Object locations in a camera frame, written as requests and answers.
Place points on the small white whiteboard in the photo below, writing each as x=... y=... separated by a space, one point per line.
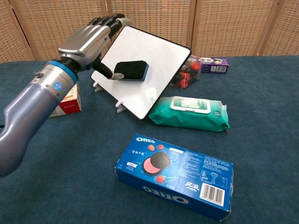
x=158 y=81

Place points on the dark red snack package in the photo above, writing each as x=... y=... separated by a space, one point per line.
x=187 y=74

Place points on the black felt whiteboard eraser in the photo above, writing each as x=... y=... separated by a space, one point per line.
x=130 y=70

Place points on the bamboo folding screen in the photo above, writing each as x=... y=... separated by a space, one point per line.
x=222 y=28

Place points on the blue Oreo cookie box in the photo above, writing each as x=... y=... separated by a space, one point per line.
x=175 y=177

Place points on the purple toothpaste box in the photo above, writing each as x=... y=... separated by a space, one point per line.
x=215 y=66

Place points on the red white biscuit box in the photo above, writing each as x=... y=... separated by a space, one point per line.
x=70 y=105

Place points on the blue felt table cover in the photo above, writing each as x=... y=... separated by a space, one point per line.
x=257 y=116

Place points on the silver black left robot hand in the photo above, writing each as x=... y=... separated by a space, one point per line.
x=86 y=44

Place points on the green wet wipes pack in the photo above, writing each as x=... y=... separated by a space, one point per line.
x=187 y=119

